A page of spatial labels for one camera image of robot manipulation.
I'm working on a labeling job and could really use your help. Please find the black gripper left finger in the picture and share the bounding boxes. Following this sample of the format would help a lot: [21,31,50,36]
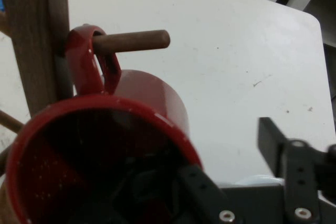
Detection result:
[112,164,244,224]

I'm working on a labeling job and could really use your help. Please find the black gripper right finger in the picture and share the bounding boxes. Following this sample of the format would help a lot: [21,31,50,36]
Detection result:
[257,116,336,224]

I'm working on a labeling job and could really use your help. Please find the red enamel mug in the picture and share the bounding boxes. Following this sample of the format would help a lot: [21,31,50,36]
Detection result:
[5,24,203,224]

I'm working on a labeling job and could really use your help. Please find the brown wooden mug tree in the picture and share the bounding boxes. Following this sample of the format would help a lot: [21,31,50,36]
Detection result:
[0,0,171,224]

